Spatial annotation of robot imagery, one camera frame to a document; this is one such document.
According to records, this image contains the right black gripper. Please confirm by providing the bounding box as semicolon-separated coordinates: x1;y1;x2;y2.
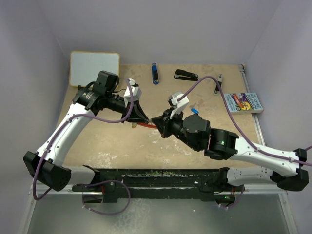
152;106;200;151

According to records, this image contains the red-handled metal key organizer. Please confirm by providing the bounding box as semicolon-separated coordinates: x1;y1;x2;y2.
131;120;157;129

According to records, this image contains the blue key tag with key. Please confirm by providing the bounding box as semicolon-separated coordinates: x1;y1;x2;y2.
190;104;199;114

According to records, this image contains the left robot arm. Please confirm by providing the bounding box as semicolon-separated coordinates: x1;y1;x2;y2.
23;71;151;191

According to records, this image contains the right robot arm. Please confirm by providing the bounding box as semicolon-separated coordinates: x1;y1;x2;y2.
153;109;309;192

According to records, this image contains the white dry-erase board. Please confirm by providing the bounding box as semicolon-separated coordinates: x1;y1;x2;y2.
69;51;120;87

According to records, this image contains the colourful book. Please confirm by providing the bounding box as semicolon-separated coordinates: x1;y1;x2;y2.
224;93;263;114

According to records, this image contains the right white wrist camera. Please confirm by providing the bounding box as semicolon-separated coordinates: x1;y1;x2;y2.
168;91;189;119

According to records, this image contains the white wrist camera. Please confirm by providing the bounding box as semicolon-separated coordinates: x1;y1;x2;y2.
123;78;142;106
168;91;189;119

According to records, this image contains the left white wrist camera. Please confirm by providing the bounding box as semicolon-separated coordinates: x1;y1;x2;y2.
123;78;142;106

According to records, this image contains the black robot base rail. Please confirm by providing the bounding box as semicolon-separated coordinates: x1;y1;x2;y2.
72;168;245;204

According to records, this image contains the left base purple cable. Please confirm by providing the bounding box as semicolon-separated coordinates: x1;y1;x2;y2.
81;179;132;215

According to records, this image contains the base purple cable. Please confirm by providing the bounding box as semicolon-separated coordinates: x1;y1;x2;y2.
218;182;246;209
81;179;132;215

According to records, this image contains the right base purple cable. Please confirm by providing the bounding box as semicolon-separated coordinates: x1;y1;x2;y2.
218;182;246;209

